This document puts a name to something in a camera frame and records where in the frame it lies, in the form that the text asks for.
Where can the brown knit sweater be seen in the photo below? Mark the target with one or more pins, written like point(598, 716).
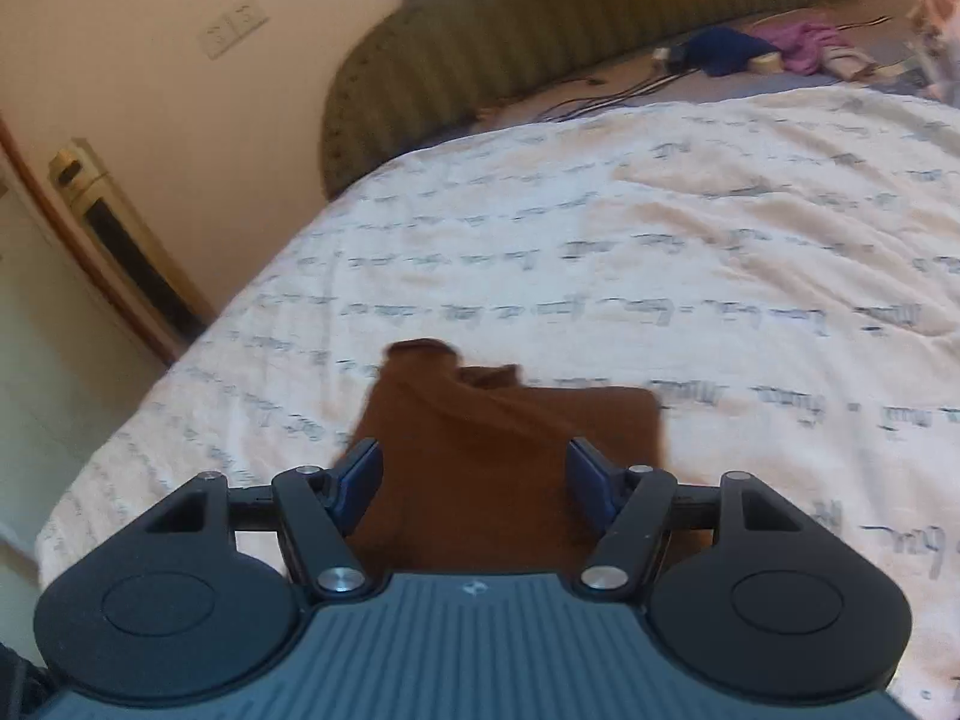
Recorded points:
point(487, 465)

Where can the dark blue cloth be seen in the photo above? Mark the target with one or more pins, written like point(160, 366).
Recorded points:
point(727, 49)

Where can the white standing appliance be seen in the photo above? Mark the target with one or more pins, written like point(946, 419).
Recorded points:
point(127, 240)

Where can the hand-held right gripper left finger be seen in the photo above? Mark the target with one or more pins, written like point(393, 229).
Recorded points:
point(358, 484)

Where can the purple cloth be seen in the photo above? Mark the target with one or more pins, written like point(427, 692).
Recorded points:
point(799, 45)

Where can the peach cloth pile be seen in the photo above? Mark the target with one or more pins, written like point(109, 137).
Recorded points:
point(937, 22)

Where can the wooden door frame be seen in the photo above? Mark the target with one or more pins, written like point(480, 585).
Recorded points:
point(90, 270)

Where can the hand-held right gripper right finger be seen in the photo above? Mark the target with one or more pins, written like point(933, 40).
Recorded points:
point(591, 481)

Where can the white script-printed blanket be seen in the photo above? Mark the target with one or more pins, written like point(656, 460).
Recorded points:
point(600, 240)

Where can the green padded headboard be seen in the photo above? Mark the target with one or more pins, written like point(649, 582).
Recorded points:
point(525, 22)

